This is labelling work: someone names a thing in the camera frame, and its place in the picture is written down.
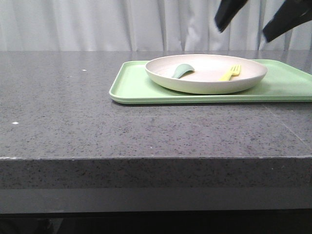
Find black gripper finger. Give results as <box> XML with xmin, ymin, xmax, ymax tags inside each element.
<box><xmin>262</xmin><ymin>0</ymin><xmax>312</xmax><ymax>42</ymax></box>
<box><xmin>214</xmin><ymin>0</ymin><xmax>247</xmax><ymax>33</ymax></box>

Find yellow plastic fork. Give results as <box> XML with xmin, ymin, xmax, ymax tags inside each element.
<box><xmin>219</xmin><ymin>64</ymin><xmax>241</xmax><ymax>81</ymax></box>

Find cream round plate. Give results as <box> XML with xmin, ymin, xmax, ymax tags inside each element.
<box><xmin>145</xmin><ymin>54</ymin><xmax>268</xmax><ymax>95</ymax></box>

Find light green serving tray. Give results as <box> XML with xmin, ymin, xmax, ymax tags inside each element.
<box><xmin>109</xmin><ymin>59</ymin><xmax>312</xmax><ymax>105</ymax></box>

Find sage green plastic spoon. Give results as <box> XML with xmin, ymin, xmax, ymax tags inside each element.
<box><xmin>172</xmin><ymin>63</ymin><xmax>195</xmax><ymax>79</ymax></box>

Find white pleated curtain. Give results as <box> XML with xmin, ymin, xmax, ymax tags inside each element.
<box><xmin>0</xmin><ymin>0</ymin><xmax>312</xmax><ymax>51</ymax></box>

